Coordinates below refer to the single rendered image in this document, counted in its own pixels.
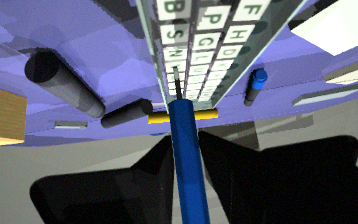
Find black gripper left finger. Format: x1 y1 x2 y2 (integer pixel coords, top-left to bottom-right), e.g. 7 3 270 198
29 135 174 224

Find grey keyboard with white letter keys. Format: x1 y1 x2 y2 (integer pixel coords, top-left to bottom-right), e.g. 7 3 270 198
134 0 308 114

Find blue stylus with grey tip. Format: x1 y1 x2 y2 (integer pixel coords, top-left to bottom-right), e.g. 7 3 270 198
168 78 210 224

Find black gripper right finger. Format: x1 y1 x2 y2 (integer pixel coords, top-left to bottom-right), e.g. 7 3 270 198
198 131 358 224

